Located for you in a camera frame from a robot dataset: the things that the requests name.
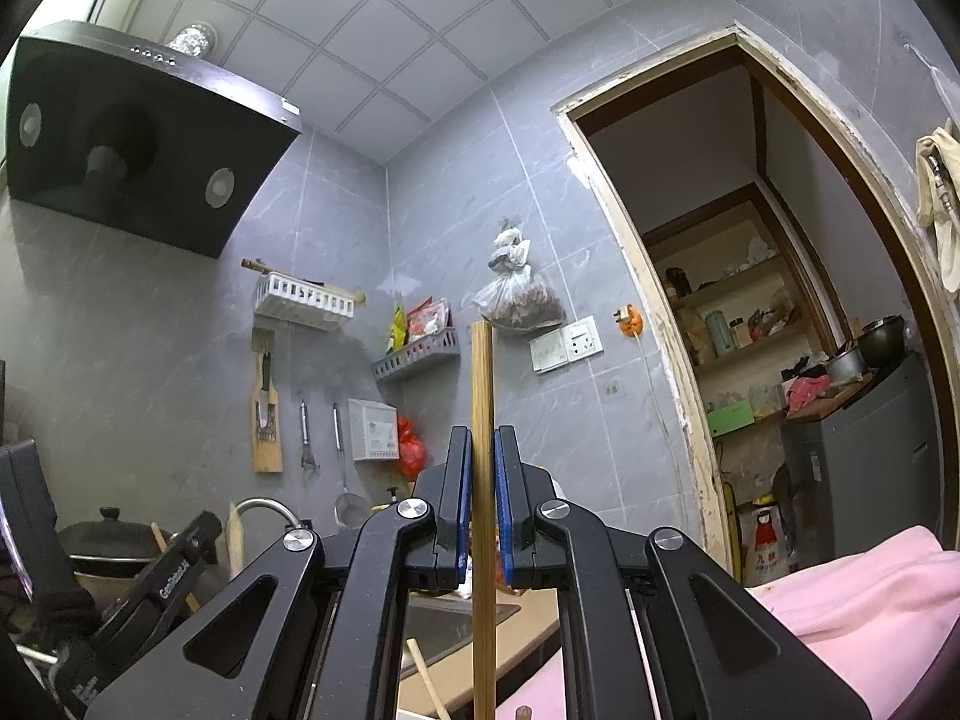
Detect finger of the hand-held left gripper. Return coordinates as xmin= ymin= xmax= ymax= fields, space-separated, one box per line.
xmin=94 ymin=511 xmax=226 ymax=650

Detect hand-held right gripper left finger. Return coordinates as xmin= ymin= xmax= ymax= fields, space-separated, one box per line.
xmin=84 ymin=425 xmax=475 ymax=720

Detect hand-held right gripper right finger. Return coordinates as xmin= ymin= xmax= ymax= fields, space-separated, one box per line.
xmin=491 ymin=425 xmax=875 ymax=720

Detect dark wok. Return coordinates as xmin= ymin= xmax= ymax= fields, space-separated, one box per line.
xmin=71 ymin=551 xmax=162 ymax=595

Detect black wok lid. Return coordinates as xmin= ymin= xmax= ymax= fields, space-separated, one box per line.
xmin=58 ymin=506 xmax=162 ymax=560

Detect red plastic bag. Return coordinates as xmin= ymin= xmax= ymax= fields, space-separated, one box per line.
xmin=396 ymin=416 xmax=428 ymax=477

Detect chrome faucet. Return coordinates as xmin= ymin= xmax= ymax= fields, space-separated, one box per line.
xmin=234 ymin=497 xmax=302 ymax=541

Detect metal strainer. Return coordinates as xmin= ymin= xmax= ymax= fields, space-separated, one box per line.
xmin=332 ymin=403 xmax=372 ymax=530

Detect steel sink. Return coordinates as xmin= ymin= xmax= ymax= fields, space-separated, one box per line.
xmin=401 ymin=592 xmax=522 ymax=680

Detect wooden knife rack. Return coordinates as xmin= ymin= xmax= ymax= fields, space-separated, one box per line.
xmin=250 ymin=330 xmax=284 ymax=473

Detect metal peeler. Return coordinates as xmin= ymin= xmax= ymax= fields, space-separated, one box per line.
xmin=298 ymin=399 xmax=320 ymax=475

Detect red snack packet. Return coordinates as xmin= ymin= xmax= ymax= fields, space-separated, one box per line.
xmin=409 ymin=298 xmax=451 ymax=338

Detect hanging clear plastic bag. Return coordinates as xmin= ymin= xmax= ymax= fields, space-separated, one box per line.
xmin=461 ymin=221 xmax=567 ymax=335

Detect green box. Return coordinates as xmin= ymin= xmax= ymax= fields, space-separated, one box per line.
xmin=709 ymin=399 xmax=755 ymax=437

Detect white red-label jug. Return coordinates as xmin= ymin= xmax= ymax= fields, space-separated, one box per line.
xmin=750 ymin=502 xmax=792 ymax=582

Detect wooden shelf unit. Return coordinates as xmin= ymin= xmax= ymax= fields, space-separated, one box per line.
xmin=641 ymin=184 xmax=841 ymax=466

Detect pink rag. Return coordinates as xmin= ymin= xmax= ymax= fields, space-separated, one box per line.
xmin=784 ymin=376 xmax=833 ymax=412

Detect grey cabinet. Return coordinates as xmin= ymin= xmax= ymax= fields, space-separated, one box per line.
xmin=780 ymin=356 xmax=942 ymax=571

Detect steel pot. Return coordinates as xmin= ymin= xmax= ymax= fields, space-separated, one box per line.
xmin=825 ymin=349 xmax=867 ymax=383

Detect pink cloth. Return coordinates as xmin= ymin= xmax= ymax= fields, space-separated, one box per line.
xmin=495 ymin=525 xmax=960 ymax=720

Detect black range hood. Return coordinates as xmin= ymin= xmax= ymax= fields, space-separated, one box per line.
xmin=4 ymin=19 xmax=302 ymax=260

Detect dark pot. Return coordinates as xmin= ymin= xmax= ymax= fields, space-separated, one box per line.
xmin=855 ymin=316 xmax=905 ymax=368

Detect cream rubber gloves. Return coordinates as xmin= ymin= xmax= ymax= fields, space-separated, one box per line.
xmin=916 ymin=118 xmax=960 ymax=230

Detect white wall box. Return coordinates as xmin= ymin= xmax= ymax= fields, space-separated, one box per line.
xmin=347 ymin=399 xmax=398 ymax=462

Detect grey wall shelf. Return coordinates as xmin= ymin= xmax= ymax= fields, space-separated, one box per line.
xmin=371 ymin=328 xmax=458 ymax=383

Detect white wall socket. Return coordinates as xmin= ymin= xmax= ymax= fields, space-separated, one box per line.
xmin=529 ymin=317 xmax=603 ymax=374

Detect worn door frame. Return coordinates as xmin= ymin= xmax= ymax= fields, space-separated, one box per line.
xmin=551 ymin=24 xmax=960 ymax=586

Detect white wall basket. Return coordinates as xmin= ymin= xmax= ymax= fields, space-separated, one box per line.
xmin=253 ymin=274 xmax=357 ymax=332

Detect silver foil duct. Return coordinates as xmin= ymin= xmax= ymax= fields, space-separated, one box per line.
xmin=166 ymin=21 xmax=218 ymax=59

